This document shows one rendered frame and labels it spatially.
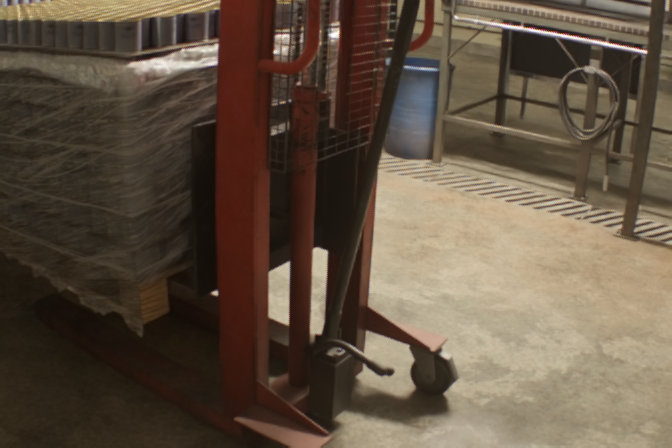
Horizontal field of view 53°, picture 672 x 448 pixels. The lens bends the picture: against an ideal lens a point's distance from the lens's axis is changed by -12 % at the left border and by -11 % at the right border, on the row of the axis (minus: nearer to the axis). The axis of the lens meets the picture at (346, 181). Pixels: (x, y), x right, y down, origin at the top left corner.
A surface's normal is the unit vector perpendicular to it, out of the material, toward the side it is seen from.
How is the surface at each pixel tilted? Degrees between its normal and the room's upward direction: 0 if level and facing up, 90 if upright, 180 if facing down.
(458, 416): 0
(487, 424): 0
